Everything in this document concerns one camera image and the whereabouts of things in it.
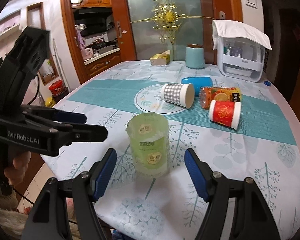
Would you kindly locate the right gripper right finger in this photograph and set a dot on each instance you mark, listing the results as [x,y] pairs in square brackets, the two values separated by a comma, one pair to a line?
[252,216]

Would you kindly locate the gold ornament glass door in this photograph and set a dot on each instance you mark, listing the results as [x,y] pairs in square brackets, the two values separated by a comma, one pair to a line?
[161,25]

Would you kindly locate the light blue ceramic jar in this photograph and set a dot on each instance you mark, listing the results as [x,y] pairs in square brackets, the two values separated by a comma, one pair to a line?
[195,56]

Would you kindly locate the person left hand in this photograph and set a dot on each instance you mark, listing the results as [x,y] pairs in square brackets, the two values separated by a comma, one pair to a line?
[16,172]

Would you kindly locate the blue plastic cup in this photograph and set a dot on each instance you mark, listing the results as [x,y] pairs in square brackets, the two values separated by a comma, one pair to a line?
[198,83]

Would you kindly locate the white countertop appliance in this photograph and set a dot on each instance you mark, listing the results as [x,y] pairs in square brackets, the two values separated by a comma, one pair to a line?
[240,58]

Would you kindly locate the grey checked paper cup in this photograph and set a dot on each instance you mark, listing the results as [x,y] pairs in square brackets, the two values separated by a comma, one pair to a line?
[179,94]

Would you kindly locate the small blue bottle cap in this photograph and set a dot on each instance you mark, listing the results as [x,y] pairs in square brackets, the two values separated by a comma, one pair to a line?
[267,83]

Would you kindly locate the white cloth on appliance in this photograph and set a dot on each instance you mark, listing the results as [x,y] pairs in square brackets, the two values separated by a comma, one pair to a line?
[235,29]

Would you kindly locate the red white paper cup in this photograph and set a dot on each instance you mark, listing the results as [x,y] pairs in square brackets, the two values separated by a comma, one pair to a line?
[226,113]

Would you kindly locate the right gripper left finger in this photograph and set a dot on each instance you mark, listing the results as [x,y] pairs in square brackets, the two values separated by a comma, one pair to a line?
[48,218]

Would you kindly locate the red round tin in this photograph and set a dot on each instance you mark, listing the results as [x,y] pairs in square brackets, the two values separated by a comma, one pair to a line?
[56,88]

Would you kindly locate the wooden kitchen window frame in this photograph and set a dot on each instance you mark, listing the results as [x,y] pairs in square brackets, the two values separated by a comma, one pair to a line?
[95,24]

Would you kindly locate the yellow tissue box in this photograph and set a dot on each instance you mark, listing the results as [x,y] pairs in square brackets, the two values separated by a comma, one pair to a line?
[161,59]

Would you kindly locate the green label plastic cup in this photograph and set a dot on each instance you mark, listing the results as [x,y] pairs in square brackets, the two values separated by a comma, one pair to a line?
[149,142]

